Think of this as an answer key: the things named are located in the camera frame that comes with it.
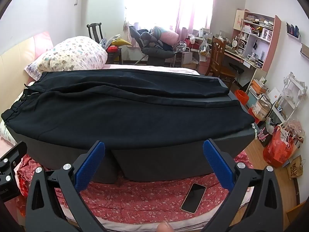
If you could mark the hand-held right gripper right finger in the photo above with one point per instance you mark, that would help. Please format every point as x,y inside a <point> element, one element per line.
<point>217,165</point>

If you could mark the red floral bedsheet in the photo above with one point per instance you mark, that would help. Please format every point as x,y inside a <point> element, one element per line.
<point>135,198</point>

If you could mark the pink and blue cushion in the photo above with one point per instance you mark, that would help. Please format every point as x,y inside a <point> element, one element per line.
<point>166,35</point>

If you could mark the brown wooden chair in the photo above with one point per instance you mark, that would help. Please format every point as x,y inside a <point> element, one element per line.
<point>217,50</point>

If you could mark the brown paper bag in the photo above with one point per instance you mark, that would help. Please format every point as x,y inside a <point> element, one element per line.
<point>295,168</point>

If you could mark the wall shelf with books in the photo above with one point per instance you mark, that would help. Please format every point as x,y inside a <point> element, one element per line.
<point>293,31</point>

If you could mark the yellow plush toy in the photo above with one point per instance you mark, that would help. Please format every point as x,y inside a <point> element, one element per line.
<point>120,42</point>

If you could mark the red plush toy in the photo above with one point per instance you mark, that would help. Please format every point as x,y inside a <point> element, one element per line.
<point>112,49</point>

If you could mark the grey baby bouncer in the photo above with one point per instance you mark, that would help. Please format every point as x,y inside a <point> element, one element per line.
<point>157,53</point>

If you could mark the red plastic bag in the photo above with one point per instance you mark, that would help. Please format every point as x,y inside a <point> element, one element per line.
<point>277,149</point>

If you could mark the orange cardboard box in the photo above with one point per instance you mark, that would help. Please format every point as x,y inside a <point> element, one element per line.
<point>259,87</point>

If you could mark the beige padded headboard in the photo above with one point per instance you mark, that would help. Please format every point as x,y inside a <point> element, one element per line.
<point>14,53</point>

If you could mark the person's right hand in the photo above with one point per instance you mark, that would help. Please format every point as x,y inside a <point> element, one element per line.
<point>164,227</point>

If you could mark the black bag with pink print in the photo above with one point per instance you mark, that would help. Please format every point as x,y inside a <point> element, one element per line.
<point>265,135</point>

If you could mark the pink and white desk hutch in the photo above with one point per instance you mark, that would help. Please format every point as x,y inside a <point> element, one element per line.
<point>256,36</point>

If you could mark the white printed pillow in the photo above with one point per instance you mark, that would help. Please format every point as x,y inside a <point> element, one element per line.
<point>72,53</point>

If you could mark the clear plastic bag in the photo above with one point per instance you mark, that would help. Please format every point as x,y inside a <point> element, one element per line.
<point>204,48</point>

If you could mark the pink curtain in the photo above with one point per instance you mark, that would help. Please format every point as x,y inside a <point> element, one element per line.
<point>198,4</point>

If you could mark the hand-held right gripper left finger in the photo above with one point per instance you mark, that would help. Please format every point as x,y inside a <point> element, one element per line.
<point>89,166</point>

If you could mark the black wooden chair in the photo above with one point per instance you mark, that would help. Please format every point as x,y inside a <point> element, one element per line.
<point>94,32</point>

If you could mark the black pants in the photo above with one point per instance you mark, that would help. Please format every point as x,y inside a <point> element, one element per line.
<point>120,116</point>

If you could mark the black smartphone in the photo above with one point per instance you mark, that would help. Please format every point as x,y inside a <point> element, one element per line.
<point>193,198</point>

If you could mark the white metal rack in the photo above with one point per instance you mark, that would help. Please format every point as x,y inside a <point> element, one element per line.
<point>293,89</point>

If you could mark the orange waste bin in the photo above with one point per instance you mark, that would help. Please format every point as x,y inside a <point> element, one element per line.
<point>241,96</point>

